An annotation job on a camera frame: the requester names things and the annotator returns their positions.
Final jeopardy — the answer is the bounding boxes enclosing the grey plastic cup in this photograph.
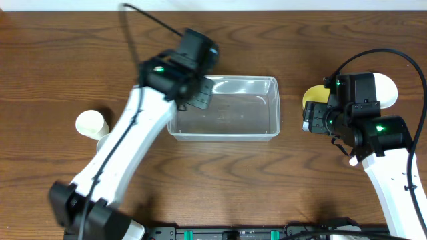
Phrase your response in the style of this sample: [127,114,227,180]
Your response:
[96,134,110,152]

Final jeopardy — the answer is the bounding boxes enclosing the white plastic cup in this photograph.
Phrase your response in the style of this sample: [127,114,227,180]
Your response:
[75,110,110,140]

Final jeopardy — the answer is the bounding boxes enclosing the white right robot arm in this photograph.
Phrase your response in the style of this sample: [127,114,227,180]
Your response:
[302,101,426,239]

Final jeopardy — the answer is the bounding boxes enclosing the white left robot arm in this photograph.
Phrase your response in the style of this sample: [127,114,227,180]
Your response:
[49,47,218,239]

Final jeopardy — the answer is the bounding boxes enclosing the clear plastic container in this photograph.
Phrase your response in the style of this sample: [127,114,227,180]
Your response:
[167,75,280,141]

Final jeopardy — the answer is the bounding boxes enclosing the yellow cup right side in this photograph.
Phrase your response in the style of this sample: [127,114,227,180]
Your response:
[302,85,330,109]

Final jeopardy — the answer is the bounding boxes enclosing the white cup right side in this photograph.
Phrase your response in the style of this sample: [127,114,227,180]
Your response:
[373,73,398,109]

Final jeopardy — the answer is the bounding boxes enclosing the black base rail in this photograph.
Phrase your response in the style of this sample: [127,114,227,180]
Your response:
[143,217,390,240]

